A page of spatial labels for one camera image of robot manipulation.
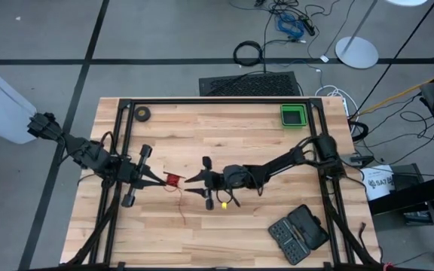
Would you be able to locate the white plastic bin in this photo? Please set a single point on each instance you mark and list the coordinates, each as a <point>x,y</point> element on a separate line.
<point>2,109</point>

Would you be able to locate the black table edge rail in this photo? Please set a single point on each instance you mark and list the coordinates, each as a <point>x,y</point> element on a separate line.
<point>220,101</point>

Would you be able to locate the thin black slanted strut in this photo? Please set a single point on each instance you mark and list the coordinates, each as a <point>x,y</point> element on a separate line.
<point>390,65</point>

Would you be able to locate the black power strip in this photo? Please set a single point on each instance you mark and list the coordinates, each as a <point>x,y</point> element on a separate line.
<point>308,26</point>

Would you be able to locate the black side desk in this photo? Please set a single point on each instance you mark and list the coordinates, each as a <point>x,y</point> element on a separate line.
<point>416,193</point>

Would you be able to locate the black keyboard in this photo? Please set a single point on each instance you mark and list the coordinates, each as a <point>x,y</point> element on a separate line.
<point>251,84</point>

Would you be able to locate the black power adapter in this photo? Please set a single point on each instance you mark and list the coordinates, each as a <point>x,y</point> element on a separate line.
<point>356,160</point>

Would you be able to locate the black diagonal frame brace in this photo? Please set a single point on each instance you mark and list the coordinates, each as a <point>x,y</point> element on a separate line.
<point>352,236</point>
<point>93,230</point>

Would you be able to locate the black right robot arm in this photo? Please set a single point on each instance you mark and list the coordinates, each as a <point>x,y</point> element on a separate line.
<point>277,163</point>

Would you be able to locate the black screwdriver bit case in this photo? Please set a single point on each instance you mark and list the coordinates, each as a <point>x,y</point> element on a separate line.
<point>300,233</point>

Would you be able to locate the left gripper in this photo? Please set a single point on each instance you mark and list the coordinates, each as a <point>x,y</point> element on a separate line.
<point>128,173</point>

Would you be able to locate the black box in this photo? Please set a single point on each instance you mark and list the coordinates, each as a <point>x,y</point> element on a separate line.
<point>405,178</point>

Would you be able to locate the black tape roll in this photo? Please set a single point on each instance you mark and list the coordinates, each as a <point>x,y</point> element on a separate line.
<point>137,114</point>

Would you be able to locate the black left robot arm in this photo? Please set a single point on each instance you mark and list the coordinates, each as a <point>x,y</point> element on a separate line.
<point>89,154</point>

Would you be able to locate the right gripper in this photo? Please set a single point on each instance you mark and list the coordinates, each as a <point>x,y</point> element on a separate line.
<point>219,180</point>

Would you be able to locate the green collapsible container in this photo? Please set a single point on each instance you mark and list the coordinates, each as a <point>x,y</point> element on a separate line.
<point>293,116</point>

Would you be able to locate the black aluminium frame rail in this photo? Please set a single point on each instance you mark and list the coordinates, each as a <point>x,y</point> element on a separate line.
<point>312,124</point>
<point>127,128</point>

